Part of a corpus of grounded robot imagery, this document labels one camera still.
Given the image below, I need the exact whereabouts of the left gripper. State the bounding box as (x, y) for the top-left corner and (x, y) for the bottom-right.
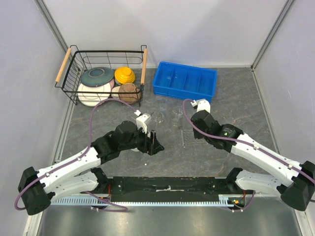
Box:
(120, 124), (164, 155)

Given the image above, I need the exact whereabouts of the clear acrylic tube rack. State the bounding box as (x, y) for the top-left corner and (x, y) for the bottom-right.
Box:
(181, 129), (196, 147)

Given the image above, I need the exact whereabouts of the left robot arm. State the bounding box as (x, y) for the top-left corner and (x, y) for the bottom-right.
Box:
(14, 121), (164, 215)

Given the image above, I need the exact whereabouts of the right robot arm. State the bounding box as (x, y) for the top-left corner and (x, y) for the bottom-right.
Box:
(190, 110), (315, 211)

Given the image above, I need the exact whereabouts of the glass petri dish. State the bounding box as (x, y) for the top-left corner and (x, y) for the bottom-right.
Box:
(151, 111), (165, 124)

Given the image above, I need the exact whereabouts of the glass conical flask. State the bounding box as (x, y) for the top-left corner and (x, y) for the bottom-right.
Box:
(172, 106), (184, 117)

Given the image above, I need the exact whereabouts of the glass beaker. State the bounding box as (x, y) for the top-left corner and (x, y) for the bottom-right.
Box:
(159, 103), (167, 111)

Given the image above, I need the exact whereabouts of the blue plastic divided bin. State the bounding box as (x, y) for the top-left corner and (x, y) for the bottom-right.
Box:
(153, 61), (217, 102)

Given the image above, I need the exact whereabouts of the brown ceramic bowl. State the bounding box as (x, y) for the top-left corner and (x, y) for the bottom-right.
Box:
(119, 83), (141, 104)

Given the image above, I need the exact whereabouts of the white ceramic bowl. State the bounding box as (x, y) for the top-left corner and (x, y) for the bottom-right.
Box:
(111, 86), (120, 100)

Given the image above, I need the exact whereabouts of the yellow ceramic bowl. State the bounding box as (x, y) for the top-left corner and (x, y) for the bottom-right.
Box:
(115, 67), (135, 84)

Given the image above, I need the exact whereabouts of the white ceramic plate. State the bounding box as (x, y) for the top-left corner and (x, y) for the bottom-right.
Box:
(77, 83), (111, 107)

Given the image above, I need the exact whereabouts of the teal ceramic plate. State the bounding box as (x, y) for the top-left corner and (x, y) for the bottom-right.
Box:
(80, 67), (114, 87)

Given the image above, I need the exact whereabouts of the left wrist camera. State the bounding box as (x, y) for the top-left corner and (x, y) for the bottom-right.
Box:
(136, 113), (152, 133)

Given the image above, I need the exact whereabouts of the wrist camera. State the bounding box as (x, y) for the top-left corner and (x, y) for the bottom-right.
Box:
(136, 113), (152, 133)
(191, 99), (211, 113)

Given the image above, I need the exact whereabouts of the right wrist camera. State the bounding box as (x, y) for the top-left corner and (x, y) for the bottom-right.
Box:
(191, 99), (211, 113)

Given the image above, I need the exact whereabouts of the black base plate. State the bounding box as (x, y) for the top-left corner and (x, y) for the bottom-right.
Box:
(90, 177), (244, 201)

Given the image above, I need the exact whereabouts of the black wire basket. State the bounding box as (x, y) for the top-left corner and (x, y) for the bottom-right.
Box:
(55, 45), (148, 107)

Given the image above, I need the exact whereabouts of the light blue cable duct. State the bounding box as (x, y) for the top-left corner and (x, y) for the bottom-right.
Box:
(51, 195), (234, 207)

